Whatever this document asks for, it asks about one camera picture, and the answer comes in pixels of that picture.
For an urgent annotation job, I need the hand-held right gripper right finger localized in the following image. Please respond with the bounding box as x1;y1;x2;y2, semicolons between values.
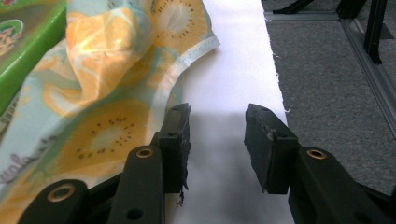
244;103;303;195

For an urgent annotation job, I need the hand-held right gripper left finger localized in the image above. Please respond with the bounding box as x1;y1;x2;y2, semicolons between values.
149;103;191;194

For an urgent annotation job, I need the fruit print cloth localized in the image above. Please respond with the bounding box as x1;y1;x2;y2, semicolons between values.
0;0;221;224

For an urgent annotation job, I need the black metal stand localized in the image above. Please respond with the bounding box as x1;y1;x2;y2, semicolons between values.
272;0;390;65

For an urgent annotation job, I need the green box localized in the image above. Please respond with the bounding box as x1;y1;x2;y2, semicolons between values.
0;0;68;116

